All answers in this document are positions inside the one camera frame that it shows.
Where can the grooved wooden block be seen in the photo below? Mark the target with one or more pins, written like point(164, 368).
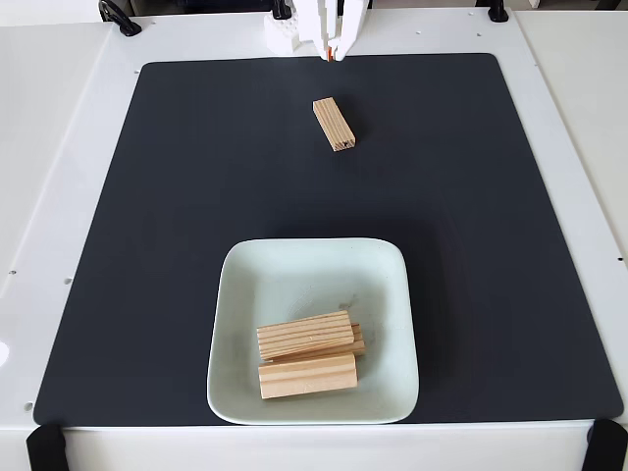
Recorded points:
point(304, 378)
point(333, 125)
point(358, 338)
point(304, 333)

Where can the pale green square plate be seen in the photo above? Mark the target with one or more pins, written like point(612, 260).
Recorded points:
point(294, 275)

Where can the black base clamp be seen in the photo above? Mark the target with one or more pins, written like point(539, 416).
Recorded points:
point(281, 9)

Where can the black table clamp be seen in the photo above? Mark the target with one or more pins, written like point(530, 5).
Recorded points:
point(128, 28)
point(498, 12)

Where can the black rubber mat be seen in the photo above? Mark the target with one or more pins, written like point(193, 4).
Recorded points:
point(147, 294)

